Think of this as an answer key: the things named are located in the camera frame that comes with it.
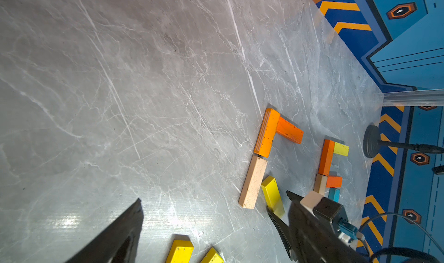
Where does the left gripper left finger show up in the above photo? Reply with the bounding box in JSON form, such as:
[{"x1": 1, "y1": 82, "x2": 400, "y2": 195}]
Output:
[{"x1": 68, "y1": 199, "x2": 144, "y2": 263}]

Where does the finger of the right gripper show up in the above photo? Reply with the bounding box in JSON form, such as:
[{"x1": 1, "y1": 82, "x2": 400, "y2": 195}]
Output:
[{"x1": 267, "y1": 210, "x2": 295, "y2": 260}]

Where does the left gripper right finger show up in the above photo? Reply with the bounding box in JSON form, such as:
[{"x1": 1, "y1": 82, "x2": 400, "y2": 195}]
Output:
[{"x1": 286, "y1": 191, "x2": 367, "y2": 263}]

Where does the yellow block horizontal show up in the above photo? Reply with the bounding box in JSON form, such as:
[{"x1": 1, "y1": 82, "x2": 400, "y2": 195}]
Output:
[{"x1": 261, "y1": 176, "x2": 285, "y2": 218}]

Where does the teal block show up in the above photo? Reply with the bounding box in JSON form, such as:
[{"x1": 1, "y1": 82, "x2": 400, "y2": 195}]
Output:
[{"x1": 328, "y1": 188, "x2": 341, "y2": 202}]

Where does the beige block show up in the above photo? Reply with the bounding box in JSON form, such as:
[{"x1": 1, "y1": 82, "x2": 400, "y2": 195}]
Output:
[
  {"x1": 313, "y1": 174, "x2": 328, "y2": 196},
  {"x1": 238, "y1": 154, "x2": 268, "y2": 209}
]

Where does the yellow block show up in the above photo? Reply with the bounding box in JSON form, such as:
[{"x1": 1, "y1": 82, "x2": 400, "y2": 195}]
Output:
[
  {"x1": 165, "y1": 240, "x2": 194, "y2": 263},
  {"x1": 334, "y1": 142, "x2": 349, "y2": 157},
  {"x1": 201, "y1": 248, "x2": 224, "y2": 263}
]

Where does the light orange block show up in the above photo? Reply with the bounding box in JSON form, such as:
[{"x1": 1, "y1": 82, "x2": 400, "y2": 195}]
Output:
[{"x1": 254, "y1": 108, "x2": 281, "y2": 158}]

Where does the yellow block tilted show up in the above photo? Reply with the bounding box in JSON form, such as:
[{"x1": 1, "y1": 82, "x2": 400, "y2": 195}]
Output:
[{"x1": 201, "y1": 248, "x2": 224, "y2": 263}]

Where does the black microphone on stand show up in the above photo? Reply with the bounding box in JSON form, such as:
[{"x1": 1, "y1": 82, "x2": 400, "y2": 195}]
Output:
[{"x1": 363, "y1": 124, "x2": 444, "y2": 159}]

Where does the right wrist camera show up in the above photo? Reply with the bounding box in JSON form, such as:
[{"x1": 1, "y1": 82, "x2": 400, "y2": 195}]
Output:
[{"x1": 300, "y1": 191, "x2": 358, "y2": 245}]

